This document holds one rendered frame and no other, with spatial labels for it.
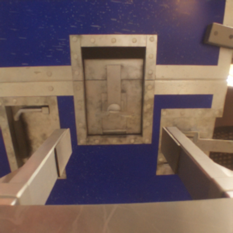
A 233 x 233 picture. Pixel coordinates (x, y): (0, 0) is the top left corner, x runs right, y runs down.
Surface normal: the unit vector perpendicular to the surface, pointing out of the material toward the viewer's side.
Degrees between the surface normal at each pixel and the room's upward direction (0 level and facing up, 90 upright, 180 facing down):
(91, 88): 90
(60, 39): 90
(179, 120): 90
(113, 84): 90
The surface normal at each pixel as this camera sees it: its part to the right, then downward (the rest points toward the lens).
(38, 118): 0.03, 0.29
